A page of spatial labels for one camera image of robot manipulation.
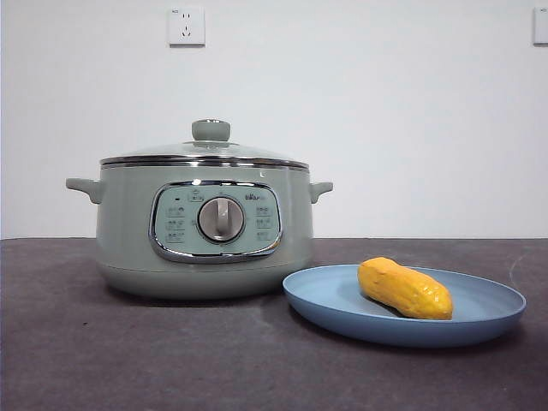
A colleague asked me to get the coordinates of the glass lid with green knob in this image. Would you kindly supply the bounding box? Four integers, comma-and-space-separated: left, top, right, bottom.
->
99, 118, 309, 168

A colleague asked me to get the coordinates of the yellow corn cob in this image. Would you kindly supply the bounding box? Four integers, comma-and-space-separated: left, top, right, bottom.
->
357, 256, 454, 320

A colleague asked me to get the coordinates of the blue round plate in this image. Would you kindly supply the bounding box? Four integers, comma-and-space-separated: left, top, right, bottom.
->
282, 264, 527, 348

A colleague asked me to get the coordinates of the pale green electric steamer pot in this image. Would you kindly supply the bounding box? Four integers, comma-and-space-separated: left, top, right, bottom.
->
64, 160, 334, 300

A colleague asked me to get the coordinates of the white wall power socket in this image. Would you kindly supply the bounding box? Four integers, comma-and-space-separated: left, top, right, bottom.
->
168, 6, 206, 48

